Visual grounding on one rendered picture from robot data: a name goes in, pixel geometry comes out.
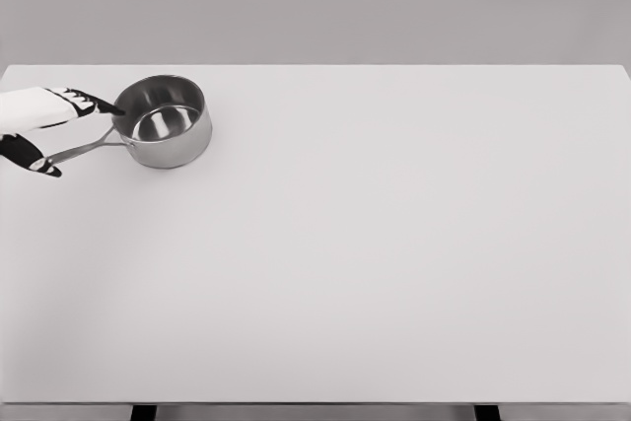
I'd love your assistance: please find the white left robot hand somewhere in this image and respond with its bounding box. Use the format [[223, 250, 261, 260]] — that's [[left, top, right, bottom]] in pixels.
[[0, 86, 127, 179]]

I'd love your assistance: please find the stainless steel saucepan with handle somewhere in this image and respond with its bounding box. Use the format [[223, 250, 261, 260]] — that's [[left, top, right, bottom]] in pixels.
[[45, 74, 214, 170]]

